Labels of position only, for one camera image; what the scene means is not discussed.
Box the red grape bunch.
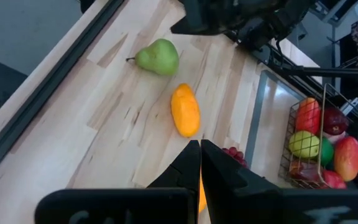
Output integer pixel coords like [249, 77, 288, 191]
[221, 146, 249, 169]

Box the green apple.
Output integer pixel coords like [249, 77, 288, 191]
[288, 130, 321, 159]
[126, 38, 180, 77]

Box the red orange mango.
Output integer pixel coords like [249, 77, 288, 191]
[295, 97, 322, 135]

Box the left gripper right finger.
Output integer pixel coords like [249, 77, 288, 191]
[200, 139, 358, 224]

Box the dark red fruit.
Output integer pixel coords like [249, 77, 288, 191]
[323, 107, 350, 136]
[289, 160, 323, 187]

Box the red yellow mango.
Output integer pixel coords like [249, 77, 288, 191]
[333, 136, 358, 183]

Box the green avocado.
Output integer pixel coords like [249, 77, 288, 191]
[318, 136, 335, 167]

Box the bright red fruit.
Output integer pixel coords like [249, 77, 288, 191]
[320, 169, 347, 190]

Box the wire basket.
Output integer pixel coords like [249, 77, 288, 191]
[278, 83, 358, 190]

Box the yellow orange mango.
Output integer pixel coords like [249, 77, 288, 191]
[170, 83, 201, 139]
[198, 167, 208, 214]

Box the grey bordered table mat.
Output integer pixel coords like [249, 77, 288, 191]
[244, 70, 358, 190]

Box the pale pink peach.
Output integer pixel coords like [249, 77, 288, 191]
[323, 132, 347, 144]

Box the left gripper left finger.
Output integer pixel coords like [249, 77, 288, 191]
[34, 139, 202, 224]

